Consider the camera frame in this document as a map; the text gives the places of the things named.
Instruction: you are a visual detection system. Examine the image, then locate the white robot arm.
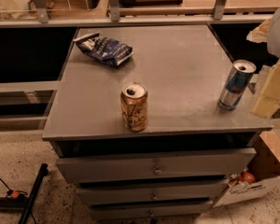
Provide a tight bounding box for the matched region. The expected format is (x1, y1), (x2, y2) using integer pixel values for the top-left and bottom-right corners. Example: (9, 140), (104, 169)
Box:
(246, 8), (280, 119)

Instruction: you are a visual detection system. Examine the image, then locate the orange soda can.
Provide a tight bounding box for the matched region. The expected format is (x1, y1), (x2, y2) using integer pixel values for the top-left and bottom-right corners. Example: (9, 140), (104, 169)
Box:
(120, 82), (147, 132)

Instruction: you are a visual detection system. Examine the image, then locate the grey drawer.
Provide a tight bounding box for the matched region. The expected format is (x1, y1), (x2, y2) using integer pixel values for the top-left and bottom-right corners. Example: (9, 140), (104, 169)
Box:
(56, 148), (256, 183)
(77, 180), (226, 205)
(91, 201), (213, 220)

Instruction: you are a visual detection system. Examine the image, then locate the middle grey drawer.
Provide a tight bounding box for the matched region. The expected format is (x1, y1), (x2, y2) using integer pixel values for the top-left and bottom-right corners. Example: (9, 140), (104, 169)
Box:
(77, 180), (226, 205)

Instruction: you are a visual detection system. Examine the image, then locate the blue chip bag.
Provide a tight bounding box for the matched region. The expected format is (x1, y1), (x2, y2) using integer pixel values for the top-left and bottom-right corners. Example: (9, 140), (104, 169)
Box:
(74, 33), (133, 67)

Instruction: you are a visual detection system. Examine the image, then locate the red item in box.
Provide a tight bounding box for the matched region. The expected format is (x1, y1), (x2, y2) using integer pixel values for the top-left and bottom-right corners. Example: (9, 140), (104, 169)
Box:
(239, 170), (256, 184)

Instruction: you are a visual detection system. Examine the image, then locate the top grey drawer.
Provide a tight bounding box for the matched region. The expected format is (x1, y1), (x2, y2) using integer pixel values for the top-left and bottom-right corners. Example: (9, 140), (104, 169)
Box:
(56, 148), (256, 183)

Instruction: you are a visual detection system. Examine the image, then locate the cardboard box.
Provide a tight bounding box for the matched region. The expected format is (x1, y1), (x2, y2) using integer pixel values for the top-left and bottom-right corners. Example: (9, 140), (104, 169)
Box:
(214, 131), (280, 207)

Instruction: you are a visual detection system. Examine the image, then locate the bottom grey drawer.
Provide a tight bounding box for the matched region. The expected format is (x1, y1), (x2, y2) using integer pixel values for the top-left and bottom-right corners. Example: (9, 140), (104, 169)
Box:
(91, 201), (213, 220)

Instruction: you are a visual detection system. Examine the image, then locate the metal railing frame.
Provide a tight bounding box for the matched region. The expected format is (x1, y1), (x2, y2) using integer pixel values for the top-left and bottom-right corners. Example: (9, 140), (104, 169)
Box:
(0, 0), (280, 28)

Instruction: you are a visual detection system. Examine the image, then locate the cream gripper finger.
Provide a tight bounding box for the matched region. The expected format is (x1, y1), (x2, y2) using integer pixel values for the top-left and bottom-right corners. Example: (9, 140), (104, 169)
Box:
(251, 60), (280, 119)
(246, 19), (271, 43)

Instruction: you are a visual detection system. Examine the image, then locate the black tripod stand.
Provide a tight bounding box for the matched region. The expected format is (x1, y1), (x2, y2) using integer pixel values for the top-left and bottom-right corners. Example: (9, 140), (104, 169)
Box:
(0, 163), (49, 224)

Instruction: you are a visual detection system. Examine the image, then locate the blue silver energy drink can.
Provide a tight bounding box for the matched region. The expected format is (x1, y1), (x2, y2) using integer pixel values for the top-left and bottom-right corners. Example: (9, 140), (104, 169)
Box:
(218, 60), (256, 110)

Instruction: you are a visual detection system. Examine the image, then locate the grey drawer cabinet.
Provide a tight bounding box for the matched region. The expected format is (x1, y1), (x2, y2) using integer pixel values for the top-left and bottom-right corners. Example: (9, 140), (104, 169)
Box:
(43, 25), (272, 211)

